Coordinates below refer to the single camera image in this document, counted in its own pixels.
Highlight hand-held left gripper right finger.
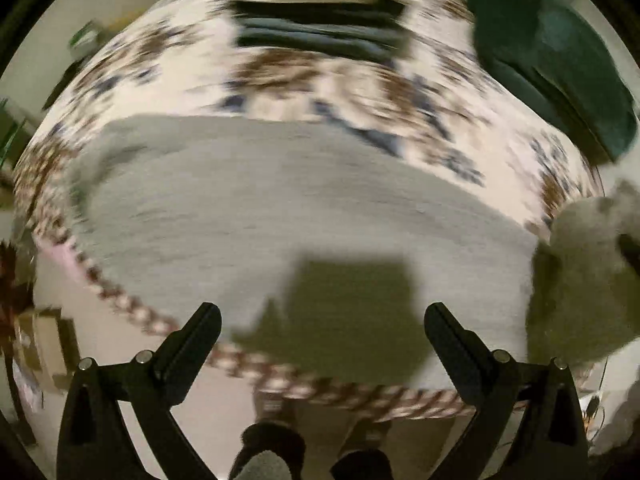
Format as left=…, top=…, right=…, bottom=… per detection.
left=423, top=302, right=591, bottom=480

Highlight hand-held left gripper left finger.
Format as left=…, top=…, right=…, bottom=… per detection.
left=56, top=302, right=223, bottom=480

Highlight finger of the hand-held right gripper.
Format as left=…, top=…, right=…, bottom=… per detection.
left=618, top=233, right=640, bottom=273

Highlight grey pants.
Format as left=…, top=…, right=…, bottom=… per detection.
left=69, top=114, right=640, bottom=386

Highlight person's black shoe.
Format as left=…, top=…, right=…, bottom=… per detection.
left=329, top=449, right=394, bottom=480
left=229, top=421, right=307, bottom=480

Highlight cardboard box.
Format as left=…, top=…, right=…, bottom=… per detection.
left=17, top=306, right=82, bottom=392

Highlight dark green cloth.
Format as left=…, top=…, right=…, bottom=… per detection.
left=466, top=0, right=639, bottom=162

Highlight brown and blue printed blanket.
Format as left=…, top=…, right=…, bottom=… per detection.
left=12, top=0, right=607, bottom=422

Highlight green rack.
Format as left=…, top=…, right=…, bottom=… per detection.
left=0, top=99, right=32, bottom=168

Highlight green and white box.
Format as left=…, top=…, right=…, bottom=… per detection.
left=68, top=19, right=102, bottom=53

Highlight black folded clothes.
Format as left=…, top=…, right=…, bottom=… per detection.
left=229, top=0, right=413, bottom=63

